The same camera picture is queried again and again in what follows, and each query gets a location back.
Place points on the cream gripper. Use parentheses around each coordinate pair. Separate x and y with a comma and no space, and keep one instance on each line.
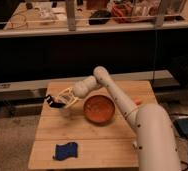
(66,98)

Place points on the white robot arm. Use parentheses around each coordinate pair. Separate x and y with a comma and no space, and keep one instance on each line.
(156,145)

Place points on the orange bowl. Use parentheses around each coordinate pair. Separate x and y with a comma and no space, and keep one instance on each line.
(99,109)

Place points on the wooden table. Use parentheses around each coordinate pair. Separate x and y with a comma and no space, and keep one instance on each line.
(109,146)

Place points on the blue cloth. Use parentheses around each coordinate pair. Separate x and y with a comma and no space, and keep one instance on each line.
(63,152)

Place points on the black object on bench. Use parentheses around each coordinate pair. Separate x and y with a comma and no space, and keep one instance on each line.
(99,17)

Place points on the red clutter on bench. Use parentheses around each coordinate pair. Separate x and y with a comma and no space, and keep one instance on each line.
(122,12)

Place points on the black pedal box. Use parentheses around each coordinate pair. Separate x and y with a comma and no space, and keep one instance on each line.
(181,126)

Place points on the grey metal post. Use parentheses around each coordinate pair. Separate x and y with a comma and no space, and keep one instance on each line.
(70,11)

